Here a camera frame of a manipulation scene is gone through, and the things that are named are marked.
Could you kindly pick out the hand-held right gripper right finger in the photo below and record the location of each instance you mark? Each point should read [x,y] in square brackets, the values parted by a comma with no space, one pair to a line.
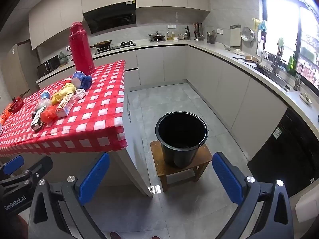
[228,179]

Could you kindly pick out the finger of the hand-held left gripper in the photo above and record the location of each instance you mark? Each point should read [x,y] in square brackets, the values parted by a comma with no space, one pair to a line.
[12,165]
[42,165]

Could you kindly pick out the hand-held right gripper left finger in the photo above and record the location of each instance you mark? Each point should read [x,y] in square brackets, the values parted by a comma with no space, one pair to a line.
[93,176]

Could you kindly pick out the black snack packet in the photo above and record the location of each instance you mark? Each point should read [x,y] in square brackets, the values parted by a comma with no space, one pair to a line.
[37,123]

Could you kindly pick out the orange plastic bag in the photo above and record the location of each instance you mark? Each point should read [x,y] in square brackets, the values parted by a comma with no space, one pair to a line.
[48,114]

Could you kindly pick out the black bucket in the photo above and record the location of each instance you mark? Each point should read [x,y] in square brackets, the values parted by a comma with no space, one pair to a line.
[179,156]

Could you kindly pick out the milk carton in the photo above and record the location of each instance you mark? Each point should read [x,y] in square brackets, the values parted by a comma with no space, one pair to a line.
[63,108]

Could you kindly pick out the clear plastic wrap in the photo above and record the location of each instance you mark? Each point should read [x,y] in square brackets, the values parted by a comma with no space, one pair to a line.
[41,103]

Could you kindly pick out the blue lid plastic cup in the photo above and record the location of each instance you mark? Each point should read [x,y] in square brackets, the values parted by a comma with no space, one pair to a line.
[45,95]

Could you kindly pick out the yellow plastic bag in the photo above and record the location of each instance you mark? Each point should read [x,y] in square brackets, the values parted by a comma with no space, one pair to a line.
[63,93]

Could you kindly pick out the white paper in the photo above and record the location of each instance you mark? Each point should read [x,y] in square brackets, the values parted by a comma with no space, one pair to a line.
[80,94]

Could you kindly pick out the red paper cup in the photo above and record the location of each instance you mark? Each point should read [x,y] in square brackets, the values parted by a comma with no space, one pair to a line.
[66,82]

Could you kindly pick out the dark blue cloth bag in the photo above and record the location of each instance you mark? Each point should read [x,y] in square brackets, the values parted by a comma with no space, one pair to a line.
[86,82]

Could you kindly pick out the blue paper cup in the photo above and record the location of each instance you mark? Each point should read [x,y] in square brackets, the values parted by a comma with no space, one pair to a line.
[78,77]

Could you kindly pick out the white kitchen island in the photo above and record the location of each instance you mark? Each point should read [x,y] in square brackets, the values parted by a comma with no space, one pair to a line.
[135,154]

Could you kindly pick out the orange net bag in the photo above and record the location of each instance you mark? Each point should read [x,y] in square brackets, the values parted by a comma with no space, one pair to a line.
[5,114]

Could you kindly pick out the small red pot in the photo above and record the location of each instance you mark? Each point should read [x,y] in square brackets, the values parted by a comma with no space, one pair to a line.
[17,103]

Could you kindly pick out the person's left shoe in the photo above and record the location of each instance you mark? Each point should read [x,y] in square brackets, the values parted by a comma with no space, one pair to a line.
[115,235]

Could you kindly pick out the person's shoe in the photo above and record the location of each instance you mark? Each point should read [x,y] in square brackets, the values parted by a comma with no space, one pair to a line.
[155,237]
[115,235]

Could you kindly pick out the black dishwasher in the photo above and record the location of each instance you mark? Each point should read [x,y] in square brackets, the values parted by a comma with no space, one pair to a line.
[286,154]

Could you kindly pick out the red checkered tablecloth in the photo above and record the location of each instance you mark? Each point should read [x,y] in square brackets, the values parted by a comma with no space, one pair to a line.
[94,109]

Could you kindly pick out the wooden stool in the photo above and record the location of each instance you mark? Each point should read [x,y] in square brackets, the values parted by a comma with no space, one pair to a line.
[159,159]

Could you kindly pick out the island socket panel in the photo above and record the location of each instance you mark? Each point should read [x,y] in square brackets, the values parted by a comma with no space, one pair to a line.
[128,107]

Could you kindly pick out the person's right shoe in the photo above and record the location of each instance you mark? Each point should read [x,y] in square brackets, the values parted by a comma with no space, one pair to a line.
[155,237]

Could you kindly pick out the black microwave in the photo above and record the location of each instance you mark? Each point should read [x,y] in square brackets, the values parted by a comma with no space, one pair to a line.
[48,66]

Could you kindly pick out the beige refrigerator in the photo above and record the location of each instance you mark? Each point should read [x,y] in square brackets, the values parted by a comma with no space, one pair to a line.
[15,64]

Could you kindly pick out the kitchen sink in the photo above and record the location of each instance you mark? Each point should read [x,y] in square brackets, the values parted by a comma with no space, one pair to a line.
[274,78]

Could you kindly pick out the small dish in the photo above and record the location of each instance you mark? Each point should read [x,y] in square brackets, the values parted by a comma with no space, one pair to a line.
[305,97]

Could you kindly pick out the brown round pan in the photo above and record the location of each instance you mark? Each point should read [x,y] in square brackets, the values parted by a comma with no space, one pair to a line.
[251,60]

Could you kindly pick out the red thermos flask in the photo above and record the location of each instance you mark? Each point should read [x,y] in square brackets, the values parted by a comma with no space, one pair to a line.
[81,49]

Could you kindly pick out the beige base cabinets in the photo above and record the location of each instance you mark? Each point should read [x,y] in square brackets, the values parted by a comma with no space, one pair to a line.
[174,64]

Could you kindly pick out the kitchen faucet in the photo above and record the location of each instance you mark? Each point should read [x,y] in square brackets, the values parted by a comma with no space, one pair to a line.
[276,61]

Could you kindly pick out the white cloth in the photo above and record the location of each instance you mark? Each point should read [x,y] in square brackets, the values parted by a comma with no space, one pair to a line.
[236,51]

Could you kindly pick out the green bottle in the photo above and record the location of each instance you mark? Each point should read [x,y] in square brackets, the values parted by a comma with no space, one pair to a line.
[291,64]

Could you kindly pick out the wok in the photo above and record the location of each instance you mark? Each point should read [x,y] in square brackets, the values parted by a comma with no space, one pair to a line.
[103,44]

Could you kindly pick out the gas stove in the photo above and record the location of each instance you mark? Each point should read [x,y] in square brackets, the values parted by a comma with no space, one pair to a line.
[124,44]

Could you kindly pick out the black utensil holder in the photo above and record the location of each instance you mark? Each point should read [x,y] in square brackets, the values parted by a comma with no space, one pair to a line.
[211,38]

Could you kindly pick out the white cutting board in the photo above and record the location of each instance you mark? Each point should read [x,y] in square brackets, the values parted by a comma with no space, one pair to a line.
[235,36]

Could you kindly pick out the metal colander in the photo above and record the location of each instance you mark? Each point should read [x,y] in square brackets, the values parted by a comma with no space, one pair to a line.
[247,34]

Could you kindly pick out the green cloth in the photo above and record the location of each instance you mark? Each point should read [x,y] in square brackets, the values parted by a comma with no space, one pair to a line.
[280,42]

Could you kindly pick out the dark wine bottle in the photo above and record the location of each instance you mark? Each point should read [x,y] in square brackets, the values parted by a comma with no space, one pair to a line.
[187,33]

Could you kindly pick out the utensil rack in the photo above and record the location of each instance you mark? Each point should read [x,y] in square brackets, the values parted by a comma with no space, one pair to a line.
[198,29]

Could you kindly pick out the steel pot with lid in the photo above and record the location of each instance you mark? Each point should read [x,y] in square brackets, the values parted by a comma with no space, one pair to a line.
[157,36]

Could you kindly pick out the yellow oil bottle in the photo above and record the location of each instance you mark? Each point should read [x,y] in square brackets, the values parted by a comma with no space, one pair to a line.
[170,36]

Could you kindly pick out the blue hanging cloth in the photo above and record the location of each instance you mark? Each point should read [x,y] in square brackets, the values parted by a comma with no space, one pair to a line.
[262,26]

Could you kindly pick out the black range hood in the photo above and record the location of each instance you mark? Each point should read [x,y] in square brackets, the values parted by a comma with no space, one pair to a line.
[109,20]

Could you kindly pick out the yellow hanging cloth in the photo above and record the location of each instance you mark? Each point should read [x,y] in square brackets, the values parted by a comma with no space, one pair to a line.
[256,23]

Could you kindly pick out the kitchen window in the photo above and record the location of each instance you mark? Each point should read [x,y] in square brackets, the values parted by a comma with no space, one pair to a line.
[281,17]

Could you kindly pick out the white wall socket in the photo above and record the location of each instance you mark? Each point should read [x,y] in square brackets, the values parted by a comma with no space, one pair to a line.
[172,26]
[219,31]

